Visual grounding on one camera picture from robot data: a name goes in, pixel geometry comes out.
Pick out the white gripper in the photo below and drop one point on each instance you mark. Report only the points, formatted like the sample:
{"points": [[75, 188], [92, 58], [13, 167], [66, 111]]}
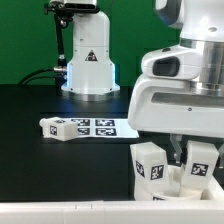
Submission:
{"points": [[167, 106]]}

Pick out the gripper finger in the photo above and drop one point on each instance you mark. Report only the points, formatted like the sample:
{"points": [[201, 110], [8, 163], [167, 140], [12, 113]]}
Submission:
{"points": [[221, 155]]}

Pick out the white round stool seat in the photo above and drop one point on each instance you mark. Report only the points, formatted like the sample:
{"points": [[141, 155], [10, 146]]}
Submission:
{"points": [[176, 191]]}

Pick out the white L-shaped obstacle fence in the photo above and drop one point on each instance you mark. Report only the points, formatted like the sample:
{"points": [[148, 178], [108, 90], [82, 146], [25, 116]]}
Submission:
{"points": [[208, 210]]}

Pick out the white marker sheet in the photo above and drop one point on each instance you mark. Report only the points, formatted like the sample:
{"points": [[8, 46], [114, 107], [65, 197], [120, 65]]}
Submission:
{"points": [[104, 128]]}

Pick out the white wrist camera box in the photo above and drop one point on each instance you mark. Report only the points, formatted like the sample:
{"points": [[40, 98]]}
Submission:
{"points": [[174, 62]]}

